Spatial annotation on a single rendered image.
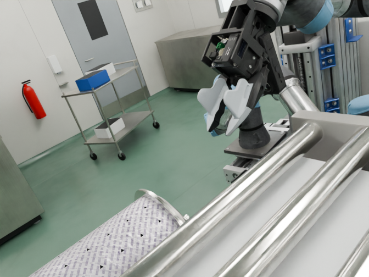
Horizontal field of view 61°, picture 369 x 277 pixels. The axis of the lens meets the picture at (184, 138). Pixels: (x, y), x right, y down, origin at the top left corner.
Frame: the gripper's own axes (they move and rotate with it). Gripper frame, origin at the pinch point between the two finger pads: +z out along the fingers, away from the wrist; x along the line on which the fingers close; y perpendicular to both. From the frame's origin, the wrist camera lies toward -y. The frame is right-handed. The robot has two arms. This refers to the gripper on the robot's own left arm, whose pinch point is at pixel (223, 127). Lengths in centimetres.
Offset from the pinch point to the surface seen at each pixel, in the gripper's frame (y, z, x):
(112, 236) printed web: 14.0, 20.2, 2.6
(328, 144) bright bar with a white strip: 17.8, 4.7, 26.8
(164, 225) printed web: 9.1, 16.7, 5.5
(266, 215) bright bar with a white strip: 22.1, 10.4, 27.0
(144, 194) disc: 9.7, 14.4, -0.3
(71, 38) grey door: -91, -117, -449
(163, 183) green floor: -156, 23, -199
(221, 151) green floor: -199, -29, -185
